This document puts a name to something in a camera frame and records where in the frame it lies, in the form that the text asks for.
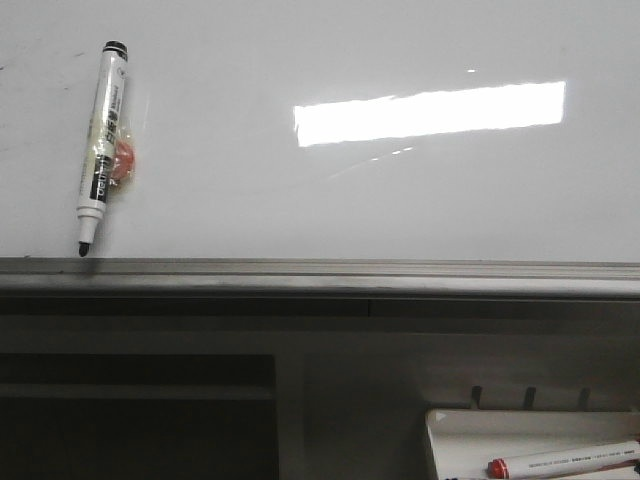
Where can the white black whiteboard marker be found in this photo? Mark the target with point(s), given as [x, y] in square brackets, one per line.
[102, 137]

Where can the white whiteboard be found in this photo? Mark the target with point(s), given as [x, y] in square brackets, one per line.
[377, 148]

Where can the red round magnet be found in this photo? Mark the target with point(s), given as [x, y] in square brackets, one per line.
[124, 161]

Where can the white marker tray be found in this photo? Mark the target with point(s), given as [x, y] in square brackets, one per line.
[461, 443]

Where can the red capped white marker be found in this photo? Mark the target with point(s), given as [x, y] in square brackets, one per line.
[564, 462]

